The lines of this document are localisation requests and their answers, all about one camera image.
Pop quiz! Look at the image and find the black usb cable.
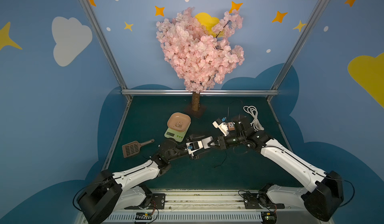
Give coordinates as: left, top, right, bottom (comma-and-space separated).
214, 145, 241, 168

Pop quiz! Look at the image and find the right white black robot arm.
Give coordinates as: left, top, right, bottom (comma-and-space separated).
208, 116, 347, 222

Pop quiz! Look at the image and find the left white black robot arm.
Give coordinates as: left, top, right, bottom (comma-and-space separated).
73, 137, 214, 224

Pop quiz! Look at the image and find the green electronic kitchen scale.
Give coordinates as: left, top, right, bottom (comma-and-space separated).
164, 126, 189, 143

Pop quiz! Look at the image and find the orange power strip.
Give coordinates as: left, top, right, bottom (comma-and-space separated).
228, 122, 236, 131

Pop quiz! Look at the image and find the pink square bowl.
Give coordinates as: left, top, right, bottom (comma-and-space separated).
167, 112, 191, 132

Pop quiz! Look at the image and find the brown slotted scoop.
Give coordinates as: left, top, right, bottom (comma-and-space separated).
122, 139, 155, 158

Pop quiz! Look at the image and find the left small circuit board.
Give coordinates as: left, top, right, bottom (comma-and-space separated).
134, 213, 155, 223

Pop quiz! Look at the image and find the small circuit board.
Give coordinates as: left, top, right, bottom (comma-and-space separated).
134, 213, 155, 223
261, 212, 277, 224

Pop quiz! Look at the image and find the right small circuit board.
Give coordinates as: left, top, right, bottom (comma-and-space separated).
261, 212, 277, 224

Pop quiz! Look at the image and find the pink cherry blossom tree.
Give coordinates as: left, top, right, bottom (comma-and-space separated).
155, 7, 245, 119

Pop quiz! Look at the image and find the white coiled power cord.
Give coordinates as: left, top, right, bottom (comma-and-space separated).
242, 105, 265, 132

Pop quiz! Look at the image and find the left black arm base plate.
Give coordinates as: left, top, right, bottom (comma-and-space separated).
124, 193, 166, 210

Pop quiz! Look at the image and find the aluminium cage frame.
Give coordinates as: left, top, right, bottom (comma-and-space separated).
71, 0, 337, 192

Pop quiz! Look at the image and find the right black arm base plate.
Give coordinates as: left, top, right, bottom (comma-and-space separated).
240, 192, 285, 211

